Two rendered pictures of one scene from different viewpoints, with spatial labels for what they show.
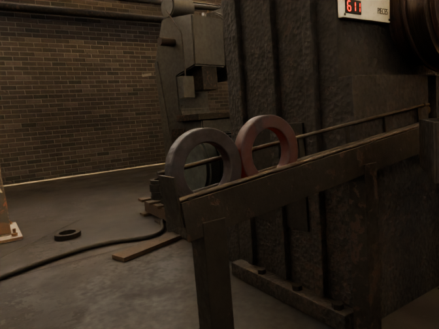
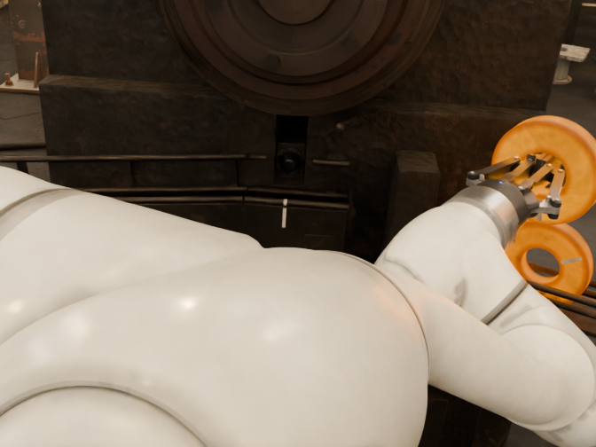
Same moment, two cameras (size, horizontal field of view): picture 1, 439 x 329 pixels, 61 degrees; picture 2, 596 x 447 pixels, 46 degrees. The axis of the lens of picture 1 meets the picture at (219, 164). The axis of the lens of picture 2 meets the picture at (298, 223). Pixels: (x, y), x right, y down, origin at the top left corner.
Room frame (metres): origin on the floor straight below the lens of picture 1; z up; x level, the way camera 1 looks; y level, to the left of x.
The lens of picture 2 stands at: (0.46, -1.56, 1.30)
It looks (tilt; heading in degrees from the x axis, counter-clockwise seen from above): 29 degrees down; 34
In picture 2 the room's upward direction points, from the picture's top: 4 degrees clockwise
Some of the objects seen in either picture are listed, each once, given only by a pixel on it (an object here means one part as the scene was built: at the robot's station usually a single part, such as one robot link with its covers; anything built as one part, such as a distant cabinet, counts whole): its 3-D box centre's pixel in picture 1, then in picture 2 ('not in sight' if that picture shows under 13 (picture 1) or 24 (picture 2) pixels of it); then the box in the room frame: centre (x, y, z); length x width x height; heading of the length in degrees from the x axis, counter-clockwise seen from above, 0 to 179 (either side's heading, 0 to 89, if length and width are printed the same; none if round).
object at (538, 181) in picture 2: not in sight; (533, 186); (1.32, -1.35, 0.92); 0.11 x 0.01 x 0.04; 177
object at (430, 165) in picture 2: not in sight; (408, 215); (1.55, -1.07, 0.68); 0.11 x 0.08 x 0.24; 33
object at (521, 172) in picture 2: not in sight; (514, 180); (1.32, -1.32, 0.92); 0.11 x 0.01 x 0.04; 0
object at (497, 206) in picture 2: not in sight; (476, 226); (1.18, -1.33, 0.91); 0.09 x 0.06 x 0.09; 88
